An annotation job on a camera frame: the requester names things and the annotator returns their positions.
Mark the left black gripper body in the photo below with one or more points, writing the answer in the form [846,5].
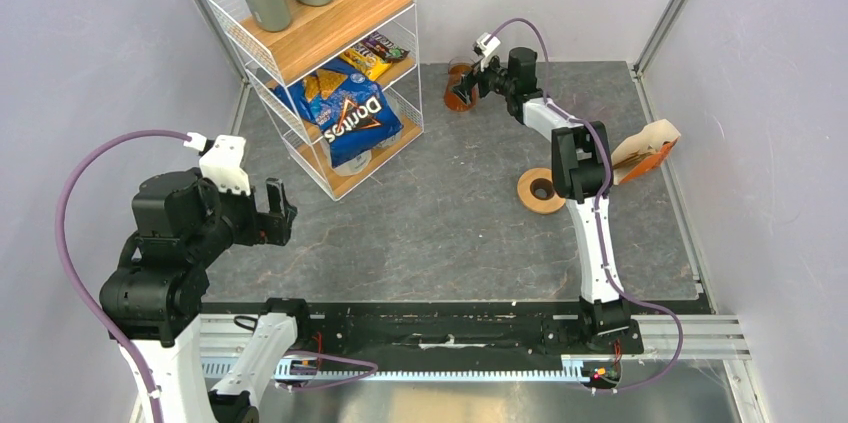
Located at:
[248,223]

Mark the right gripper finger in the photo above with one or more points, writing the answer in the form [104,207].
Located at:
[458,90]
[471,86]

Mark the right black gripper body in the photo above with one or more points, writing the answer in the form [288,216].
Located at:
[493,78]

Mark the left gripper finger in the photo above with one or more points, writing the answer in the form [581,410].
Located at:
[289,214]
[275,196]

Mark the amber glass carafe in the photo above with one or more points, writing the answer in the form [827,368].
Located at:
[456,68]

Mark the wooden ring dripper holder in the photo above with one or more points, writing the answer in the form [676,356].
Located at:
[536,191]

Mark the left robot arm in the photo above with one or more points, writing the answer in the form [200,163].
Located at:
[184,224]

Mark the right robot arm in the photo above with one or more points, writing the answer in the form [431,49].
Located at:
[581,175]

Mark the coffee filter box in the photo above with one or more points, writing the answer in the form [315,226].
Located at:
[645,151]

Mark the brown candy bag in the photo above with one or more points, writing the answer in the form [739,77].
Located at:
[384,47]

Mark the yellow candy bag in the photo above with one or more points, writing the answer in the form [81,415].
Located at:
[365,61]

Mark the blue Doritos bag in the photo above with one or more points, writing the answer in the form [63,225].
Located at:
[350,110]

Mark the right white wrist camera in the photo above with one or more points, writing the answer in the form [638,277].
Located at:
[485,48]

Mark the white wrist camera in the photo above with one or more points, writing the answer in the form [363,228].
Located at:
[485,48]
[221,162]

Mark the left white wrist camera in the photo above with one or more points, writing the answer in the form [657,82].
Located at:
[221,162]

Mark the white wire wooden shelf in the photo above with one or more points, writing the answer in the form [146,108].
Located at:
[316,36]

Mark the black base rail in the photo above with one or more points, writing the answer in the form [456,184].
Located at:
[462,336]

